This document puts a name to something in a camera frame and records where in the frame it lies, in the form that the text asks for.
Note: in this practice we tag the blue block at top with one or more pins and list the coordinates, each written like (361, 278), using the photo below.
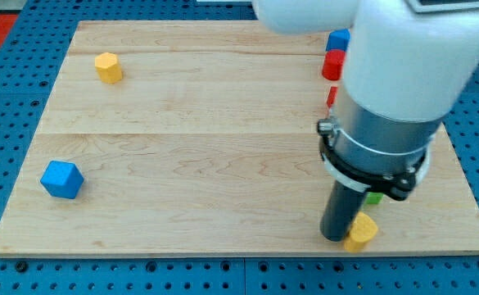
(338, 40)

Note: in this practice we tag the small red block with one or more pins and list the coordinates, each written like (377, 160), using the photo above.
(331, 97)

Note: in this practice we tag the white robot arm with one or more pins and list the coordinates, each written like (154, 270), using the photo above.
(406, 64)

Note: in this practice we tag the wooden board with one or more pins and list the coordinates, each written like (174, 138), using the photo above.
(206, 147)

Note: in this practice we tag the yellow heart block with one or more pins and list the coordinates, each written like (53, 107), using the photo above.
(362, 231)

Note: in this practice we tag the yellow hexagonal block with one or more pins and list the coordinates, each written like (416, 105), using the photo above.
(108, 68)

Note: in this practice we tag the blue cube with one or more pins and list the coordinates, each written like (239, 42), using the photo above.
(62, 179)

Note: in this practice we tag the dark cylindrical pointer tool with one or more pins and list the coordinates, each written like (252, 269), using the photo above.
(343, 205)

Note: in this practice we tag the red cylinder block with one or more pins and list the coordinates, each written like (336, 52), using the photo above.
(333, 63)

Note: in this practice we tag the green block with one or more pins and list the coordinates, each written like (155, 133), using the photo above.
(374, 198)

